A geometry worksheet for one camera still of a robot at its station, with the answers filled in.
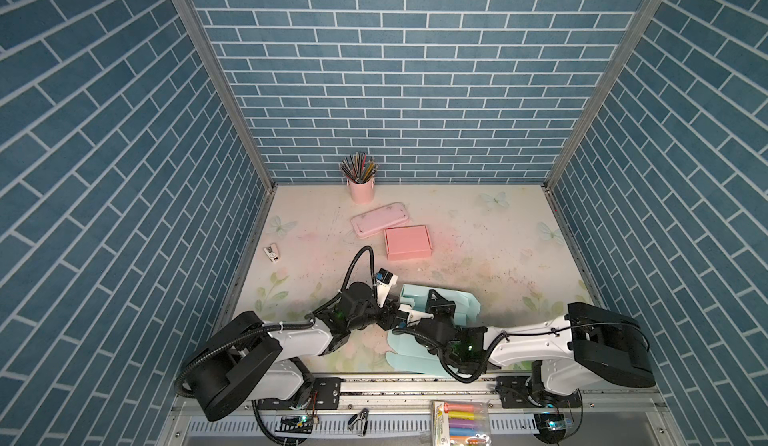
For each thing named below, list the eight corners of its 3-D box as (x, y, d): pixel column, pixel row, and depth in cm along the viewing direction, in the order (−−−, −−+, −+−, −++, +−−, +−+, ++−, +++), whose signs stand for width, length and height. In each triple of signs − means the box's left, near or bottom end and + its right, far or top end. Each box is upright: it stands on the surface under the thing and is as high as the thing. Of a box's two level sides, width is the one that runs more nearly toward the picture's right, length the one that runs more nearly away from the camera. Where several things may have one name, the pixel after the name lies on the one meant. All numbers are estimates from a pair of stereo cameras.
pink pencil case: (359, 242, 106) (358, 236, 103) (349, 222, 112) (347, 216, 109) (411, 221, 112) (411, 215, 110) (399, 203, 118) (399, 197, 115)
